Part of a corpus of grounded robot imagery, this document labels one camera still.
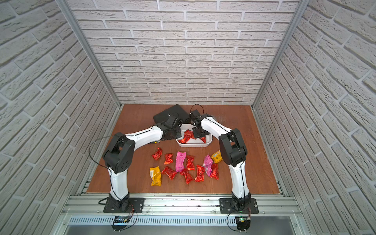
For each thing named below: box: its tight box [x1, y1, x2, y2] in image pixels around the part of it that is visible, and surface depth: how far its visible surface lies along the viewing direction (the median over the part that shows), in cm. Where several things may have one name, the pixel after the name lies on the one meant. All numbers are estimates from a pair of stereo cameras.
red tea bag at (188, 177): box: [179, 167, 194, 185], surface depth 82 cm
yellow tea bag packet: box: [149, 165, 162, 187], surface depth 81 cm
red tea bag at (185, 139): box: [178, 134, 191, 144], surface depth 99 cm
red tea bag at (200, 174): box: [194, 164, 205, 183], surface depth 85 cm
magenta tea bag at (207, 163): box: [203, 154, 213, 177], surface depth 87 cm
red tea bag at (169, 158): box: [163, 152, 174, 165], surface depth 89 cm
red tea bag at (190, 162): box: [186, 155, 195, 171], surface depth 89 cm
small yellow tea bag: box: [210, 149, 223, 164], surface depth 90 cm
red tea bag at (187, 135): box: [180, 129, 197, 143], surface depth 99 cm
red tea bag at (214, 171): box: [209, 163, 219, 181], surface depth 85 cm
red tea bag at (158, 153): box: [151, 146, 164, 161], surface depth 92 cm
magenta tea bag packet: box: [175, 150, 187, 173], surface depth 87 cm
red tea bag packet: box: [161, 166, 178, 181], surface depth 84 cm
